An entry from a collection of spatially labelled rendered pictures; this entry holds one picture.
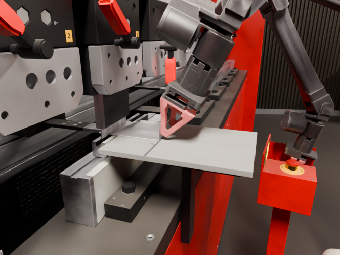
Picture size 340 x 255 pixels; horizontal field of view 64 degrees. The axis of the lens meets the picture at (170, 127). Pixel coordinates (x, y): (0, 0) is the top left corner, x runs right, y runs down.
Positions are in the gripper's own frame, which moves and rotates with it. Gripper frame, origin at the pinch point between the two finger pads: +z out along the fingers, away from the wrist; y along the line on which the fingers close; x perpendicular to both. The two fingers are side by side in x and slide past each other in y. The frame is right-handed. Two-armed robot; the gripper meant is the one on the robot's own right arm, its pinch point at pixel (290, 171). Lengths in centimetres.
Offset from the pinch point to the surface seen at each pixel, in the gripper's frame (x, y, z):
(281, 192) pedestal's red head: 14.6, 2.0, 1.6
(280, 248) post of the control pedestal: 6.9, -7.4, 27.0
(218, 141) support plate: 50, 21, -21
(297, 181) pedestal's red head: 14.8, -0.7, -3.8
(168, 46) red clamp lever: 39, 40, -34
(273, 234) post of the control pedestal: 7.0, -3.2, 22.4
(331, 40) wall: -364, -25, -55
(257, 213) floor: -76, -4, 72
